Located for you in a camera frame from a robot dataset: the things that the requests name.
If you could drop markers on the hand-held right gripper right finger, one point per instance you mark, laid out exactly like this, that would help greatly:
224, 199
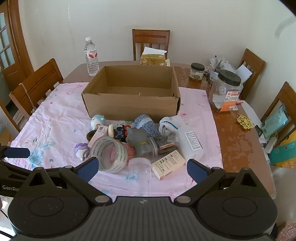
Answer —
196, 172

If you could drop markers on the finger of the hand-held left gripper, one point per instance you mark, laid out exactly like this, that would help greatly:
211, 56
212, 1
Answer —
17, 152

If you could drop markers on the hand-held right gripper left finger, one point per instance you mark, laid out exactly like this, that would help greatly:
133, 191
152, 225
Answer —
89, 168

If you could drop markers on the white labelled plastic packet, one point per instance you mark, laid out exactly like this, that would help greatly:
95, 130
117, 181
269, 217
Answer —
190, 146

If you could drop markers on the beige cardboard box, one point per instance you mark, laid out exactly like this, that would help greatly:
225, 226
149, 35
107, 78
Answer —
167, 165

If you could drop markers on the clear tape roll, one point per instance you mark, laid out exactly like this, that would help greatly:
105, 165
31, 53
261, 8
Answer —
116, 157

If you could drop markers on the small pink box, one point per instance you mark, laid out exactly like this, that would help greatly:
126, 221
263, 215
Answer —
99, 134

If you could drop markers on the clear jar with small items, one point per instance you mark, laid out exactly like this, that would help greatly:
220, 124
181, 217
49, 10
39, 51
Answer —
161, 146

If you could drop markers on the pink knitted cup sleeve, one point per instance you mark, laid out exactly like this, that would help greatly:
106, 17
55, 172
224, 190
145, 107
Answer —
130, 151

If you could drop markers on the blue and white plush toy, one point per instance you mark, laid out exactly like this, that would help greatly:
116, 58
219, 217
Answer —
98, 121

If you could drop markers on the clear plastic cup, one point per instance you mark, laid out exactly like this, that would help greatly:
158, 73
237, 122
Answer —
140, 169

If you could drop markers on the brown cardboard box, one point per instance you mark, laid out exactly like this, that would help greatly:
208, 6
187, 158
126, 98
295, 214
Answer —
129, 106

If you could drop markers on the brown wooden desktop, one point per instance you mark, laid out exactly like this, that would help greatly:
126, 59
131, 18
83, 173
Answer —
231, 139

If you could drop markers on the purple knitted flower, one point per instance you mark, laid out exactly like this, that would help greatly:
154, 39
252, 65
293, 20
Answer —
81, 150

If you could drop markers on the brown wooden chair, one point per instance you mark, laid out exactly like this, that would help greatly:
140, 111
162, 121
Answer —
37, 85
285, 97
9, 118
253, 60
151, 38

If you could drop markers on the black toy block red buttons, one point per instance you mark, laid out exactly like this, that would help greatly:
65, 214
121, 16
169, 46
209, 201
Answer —
120, 133

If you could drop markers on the white socks blue stripes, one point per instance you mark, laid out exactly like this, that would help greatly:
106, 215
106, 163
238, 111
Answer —
172, 124

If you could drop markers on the pink floral tablecloth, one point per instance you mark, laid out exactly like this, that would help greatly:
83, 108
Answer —
57, 115

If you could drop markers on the grey cat toy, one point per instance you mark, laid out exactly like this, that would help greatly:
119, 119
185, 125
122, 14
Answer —
136, 141

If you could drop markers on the blue knitted cup sleeve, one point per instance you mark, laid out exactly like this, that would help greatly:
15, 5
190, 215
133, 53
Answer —
146, 125

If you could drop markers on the gold ornament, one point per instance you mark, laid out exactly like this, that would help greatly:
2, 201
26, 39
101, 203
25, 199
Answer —
244, 122

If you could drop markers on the large clear jar black lid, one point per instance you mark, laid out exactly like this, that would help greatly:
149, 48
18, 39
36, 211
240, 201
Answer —
225, 92

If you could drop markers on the yellow and green bag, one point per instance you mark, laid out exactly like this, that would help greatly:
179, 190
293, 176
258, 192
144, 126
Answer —
285, 154

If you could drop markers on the teal packet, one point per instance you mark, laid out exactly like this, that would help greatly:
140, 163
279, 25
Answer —
274, 124

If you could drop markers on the small jar with black lid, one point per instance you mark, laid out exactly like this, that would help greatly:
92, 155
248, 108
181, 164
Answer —
197, 73

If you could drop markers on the clear plastic water bottle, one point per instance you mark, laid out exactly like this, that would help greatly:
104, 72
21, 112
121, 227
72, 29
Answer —
92, 62

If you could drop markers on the brown wooden door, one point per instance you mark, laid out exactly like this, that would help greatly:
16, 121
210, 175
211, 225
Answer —
19, 46

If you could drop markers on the white papers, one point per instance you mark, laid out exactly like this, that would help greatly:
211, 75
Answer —
244, 71

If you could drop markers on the beige tissue box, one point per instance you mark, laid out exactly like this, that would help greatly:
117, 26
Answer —
152, 59

